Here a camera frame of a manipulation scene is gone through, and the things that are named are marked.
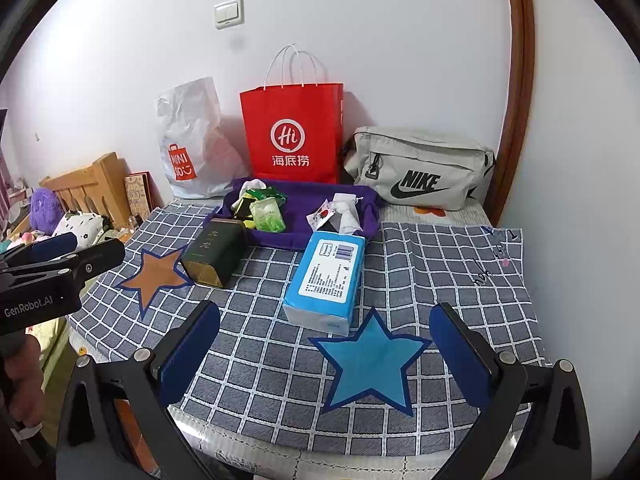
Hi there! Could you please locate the grey waist bag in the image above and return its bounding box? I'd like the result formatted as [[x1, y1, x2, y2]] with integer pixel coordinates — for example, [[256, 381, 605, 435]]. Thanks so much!
[[342, 126, 498, 212]]

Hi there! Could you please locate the wooden headboard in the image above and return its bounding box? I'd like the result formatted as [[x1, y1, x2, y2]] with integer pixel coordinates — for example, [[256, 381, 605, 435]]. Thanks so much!
[[39, 152, 132, 233]]

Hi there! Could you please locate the wooden door frame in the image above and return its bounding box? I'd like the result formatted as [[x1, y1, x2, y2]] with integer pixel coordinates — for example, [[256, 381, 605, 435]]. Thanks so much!
[[482, 0, 537, 228]]

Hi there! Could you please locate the green snack packet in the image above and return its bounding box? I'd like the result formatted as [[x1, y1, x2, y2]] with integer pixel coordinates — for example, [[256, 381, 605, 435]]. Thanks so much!
[[250, 186, 287, 206]]

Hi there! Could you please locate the light green packet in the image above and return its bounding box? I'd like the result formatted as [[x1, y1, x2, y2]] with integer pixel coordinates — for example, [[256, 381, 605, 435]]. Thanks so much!
[[249, 199, 287, 234]]

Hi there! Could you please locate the brown patterned book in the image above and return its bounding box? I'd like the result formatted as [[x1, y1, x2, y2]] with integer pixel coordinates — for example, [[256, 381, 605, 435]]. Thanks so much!
[[124, 171, 157, 221]]

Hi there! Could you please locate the blue tissue pack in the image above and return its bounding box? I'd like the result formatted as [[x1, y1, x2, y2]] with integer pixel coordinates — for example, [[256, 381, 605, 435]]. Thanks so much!
[[282, 231, 367, 337]]

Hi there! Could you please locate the person's left hand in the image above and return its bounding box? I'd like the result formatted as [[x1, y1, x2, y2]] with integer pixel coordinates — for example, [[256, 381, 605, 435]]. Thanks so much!
[[0, 332, 43, 428]]

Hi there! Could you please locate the white black-dotted pillow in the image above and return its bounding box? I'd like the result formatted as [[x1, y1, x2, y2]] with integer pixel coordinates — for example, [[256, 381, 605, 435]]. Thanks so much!
[[50, 211, 108, 241]]

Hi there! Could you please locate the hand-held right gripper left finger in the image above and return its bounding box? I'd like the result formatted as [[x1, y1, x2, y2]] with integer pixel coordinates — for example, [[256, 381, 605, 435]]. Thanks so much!
[[55, 299, 222, 480]]

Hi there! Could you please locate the dark green tea tin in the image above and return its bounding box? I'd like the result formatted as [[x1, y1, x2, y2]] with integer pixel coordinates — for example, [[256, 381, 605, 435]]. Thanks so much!
[[180, 219, 249, 289]]

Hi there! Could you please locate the red paper bag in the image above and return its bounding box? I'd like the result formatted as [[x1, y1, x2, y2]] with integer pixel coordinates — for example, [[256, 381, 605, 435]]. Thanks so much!
[[239, 44, 346, 186]]

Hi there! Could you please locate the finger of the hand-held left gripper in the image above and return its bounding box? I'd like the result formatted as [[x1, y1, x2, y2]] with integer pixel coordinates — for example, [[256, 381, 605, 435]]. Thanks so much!
[[0, 231, 79, 266], [30, 238, 127, 281]]

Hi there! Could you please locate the white plastic shopping bag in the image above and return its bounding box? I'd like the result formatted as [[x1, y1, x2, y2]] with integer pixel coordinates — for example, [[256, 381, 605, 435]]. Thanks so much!
[[156, 76, 251, 200]]

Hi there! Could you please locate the purple fabric tray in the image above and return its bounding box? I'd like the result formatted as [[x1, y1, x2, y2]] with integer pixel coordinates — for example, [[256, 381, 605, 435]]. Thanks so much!
[[206, 176, 386, 252]]

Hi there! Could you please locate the purple plush toy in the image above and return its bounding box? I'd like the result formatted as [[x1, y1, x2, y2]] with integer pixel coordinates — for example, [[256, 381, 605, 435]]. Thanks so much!
[[29, 187, 55, 233]]

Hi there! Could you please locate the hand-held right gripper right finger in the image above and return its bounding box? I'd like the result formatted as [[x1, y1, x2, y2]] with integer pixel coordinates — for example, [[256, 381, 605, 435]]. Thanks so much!
[[429, 302, 594, 480]]

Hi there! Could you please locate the white wall switch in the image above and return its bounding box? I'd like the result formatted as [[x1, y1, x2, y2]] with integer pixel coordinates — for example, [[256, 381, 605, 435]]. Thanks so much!
[[213, 0, 246, 30]]

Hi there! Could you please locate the red white small packet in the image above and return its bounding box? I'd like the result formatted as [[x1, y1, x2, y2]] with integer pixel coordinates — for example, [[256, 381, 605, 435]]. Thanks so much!
[[306, 200, 337, 233]]

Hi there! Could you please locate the white glove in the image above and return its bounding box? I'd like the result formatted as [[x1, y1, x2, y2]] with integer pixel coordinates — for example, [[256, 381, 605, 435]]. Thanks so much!
[[237, 178, 271, 200]]

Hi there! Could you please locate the grey checked blanket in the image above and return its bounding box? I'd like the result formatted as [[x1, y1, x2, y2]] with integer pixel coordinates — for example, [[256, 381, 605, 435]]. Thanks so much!
[[70, 202, 556, 458]]

